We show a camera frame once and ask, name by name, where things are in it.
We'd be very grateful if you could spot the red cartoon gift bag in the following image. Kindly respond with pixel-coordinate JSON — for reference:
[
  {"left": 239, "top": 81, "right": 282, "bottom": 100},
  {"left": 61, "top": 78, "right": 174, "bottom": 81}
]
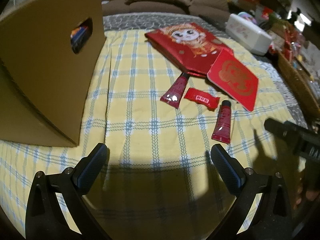
[{"left": 144, "top": 22, "right": 234, "bottom": 77}]

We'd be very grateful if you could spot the dark red tube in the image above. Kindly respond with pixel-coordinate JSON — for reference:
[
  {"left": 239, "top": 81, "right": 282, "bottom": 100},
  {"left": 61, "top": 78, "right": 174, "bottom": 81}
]
[
  {"left": 160, "top": 72, "right": 189, "bottom": 109},
  {"left": 211, "top": 100, "right": 232, "bottom": 144}
]

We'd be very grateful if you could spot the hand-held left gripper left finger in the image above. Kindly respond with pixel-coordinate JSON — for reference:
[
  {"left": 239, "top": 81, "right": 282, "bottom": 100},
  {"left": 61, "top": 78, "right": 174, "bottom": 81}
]
[{"left": 25, "top": 142, "right": 110, "bottom": 240}]

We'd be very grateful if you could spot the white rectangular box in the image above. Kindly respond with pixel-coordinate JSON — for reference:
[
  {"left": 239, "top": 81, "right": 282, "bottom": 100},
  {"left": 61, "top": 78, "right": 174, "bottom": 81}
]
[{"left": 226, "top": 13, "right": 272, "bottom": 55}]

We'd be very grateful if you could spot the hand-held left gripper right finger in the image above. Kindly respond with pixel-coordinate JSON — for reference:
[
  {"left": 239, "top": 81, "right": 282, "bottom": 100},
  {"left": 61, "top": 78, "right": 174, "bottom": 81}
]
[{"left": 211, "top": 144, "right": 293, "bottom": 240}]

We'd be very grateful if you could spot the brown cardboard box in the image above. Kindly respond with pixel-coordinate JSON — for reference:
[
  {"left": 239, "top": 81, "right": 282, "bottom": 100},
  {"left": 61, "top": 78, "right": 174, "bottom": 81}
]
[{"left": 0, "top": 0, "right": 107, "bottom": 147}]

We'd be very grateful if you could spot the red flat box gold print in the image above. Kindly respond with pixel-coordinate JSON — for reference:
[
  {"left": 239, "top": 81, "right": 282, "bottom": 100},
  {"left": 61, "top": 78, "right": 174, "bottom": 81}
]
[{"left": 207, "top": 49, "right": 259, "bottom": 112}]

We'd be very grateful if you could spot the red candy packet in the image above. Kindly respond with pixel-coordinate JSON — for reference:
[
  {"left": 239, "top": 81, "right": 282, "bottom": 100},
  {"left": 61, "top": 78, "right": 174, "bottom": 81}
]
[{"left": 184, "top": 88, "right": 221, "bottom": 111}]

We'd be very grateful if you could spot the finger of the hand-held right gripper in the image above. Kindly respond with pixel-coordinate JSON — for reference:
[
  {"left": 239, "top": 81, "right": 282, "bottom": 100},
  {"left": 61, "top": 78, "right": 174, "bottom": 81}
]
[{"left": 264, "top": 118, "right": 304, "bottom": 144}]

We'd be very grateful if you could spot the yellow plaid tablecloth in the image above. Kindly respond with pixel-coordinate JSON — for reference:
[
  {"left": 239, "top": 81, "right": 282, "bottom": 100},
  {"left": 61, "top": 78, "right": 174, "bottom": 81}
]
[{"left": 0, "top": 29, "right": 310, "bottom": 240}]

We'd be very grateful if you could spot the wicker basket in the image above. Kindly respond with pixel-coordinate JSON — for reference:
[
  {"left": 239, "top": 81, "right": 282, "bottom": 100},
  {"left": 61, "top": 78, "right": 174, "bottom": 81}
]
[{"left": 277, "top": 52, "right": 320, "bottom": 120}]

